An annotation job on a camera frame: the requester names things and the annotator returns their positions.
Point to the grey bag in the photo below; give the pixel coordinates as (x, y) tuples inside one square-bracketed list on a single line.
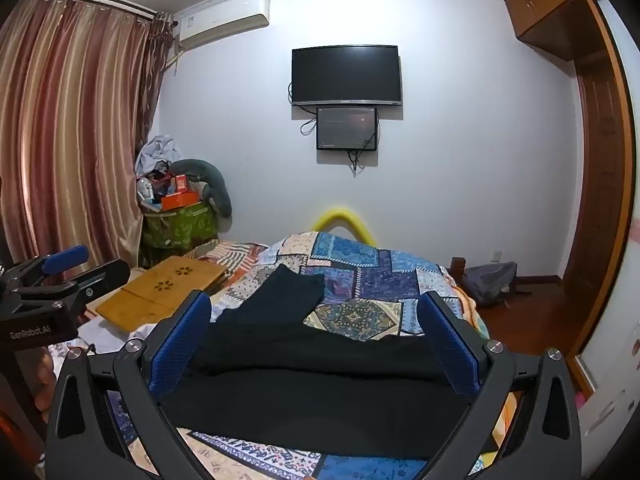
[(492, 282)]

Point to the bamboo lap desk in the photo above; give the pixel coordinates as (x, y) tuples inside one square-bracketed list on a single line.
[(160, 287)]

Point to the black pants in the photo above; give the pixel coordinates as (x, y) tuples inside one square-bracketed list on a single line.
[(310, 360)]

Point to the white crumpled cloth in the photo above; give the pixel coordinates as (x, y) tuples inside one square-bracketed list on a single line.
[(157, 152)]

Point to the white air conditioner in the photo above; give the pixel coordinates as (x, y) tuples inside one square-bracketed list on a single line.
[(225, 17)]

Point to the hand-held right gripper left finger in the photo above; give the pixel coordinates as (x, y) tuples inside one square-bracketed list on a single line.
[(179, 347)]

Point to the curtain rod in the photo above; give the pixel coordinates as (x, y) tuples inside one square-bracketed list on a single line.
[(95, 2)]

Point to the white wall socket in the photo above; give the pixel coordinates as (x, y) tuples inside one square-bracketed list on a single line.
[(495, 255)]

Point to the red box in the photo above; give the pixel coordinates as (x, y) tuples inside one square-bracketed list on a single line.
[(179, 182)]

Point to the white bed sheet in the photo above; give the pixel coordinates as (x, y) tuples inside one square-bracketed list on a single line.
[(107, 332)]

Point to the small black wall monitor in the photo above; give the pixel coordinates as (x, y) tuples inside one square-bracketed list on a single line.
[(346, 127)]

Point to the yellow foam tube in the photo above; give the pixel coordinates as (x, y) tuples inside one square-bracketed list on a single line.
[(345, 220)]

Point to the brown wooden door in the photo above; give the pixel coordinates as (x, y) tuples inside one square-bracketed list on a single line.
[(600, 170)]

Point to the grey plush toy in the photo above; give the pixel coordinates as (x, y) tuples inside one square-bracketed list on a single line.
[(215, 180)]

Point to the wooden overhead cabinet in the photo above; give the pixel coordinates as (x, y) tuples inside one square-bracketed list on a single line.
[(547, 5)]

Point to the patchwork printed blanket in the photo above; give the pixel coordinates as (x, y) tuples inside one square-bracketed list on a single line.
[(350, 280)]

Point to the large black wall television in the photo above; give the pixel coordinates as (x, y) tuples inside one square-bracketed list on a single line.
[(346, 75)]

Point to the green fabric basket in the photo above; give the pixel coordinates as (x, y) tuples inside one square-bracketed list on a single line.
[(177, 225)]

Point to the orange bed blanket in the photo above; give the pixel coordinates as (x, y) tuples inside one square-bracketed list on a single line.
[(472, 310)]

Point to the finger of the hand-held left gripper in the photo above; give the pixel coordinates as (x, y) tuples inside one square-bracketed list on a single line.
[(65, 257), (102, 272)]

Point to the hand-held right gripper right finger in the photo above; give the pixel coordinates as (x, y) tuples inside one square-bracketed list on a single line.
[(450, 347)]

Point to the orange box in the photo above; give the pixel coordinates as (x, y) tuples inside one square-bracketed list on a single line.
[(177, 201)]

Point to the striped orange cloth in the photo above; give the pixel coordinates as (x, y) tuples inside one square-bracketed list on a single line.
[(232, 252)]

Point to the striped brown curtain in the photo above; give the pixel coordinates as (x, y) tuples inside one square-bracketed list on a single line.
[(65, 125)]

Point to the wooden bed post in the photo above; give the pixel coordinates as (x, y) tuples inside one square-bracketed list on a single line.
[(457, 265)]

